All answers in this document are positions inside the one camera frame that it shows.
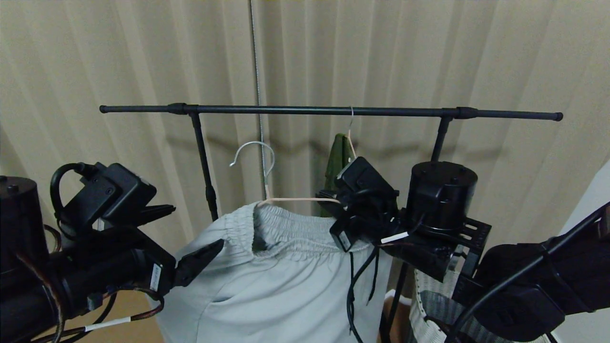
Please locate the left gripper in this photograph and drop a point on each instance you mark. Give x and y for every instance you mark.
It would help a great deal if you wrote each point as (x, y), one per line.
(114, 267)

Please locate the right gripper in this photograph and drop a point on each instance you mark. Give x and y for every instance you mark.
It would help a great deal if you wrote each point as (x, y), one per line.
(371, 231)

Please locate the green long-sleeved shirt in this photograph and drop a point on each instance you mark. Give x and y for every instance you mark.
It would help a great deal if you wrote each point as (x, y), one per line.
(336, 162)

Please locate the pink clothes hanger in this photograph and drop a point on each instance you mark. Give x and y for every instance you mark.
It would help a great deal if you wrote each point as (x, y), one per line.
(351, 138)
(295, 199)

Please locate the pale grey garment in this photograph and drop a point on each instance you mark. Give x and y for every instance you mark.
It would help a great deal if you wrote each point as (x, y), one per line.
(276, 295)

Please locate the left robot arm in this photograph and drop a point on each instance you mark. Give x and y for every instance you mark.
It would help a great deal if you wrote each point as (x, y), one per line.
(19, 247)

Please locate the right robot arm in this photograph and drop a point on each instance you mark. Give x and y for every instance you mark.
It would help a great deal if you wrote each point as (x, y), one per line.
(443, 190)

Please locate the white laundry basket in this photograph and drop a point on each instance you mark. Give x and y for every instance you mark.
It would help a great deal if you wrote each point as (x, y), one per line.
(429, 305)

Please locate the black clothes rack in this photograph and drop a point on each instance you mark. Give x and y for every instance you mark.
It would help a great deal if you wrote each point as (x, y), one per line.
(310, 110)

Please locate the metal curtain wand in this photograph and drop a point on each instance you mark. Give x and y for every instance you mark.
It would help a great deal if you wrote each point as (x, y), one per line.
(259, 71)

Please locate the beige curtain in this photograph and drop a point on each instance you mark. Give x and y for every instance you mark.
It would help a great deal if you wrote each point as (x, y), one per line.
(119, 57)

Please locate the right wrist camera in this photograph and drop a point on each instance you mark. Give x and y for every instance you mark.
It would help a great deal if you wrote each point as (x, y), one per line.
(367, 183)

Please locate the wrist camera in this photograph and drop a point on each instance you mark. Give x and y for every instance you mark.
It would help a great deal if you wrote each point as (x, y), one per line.
(119, 190)
(367, 183)

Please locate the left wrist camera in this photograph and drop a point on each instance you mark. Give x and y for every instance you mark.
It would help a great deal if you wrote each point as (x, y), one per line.
(119, 190)

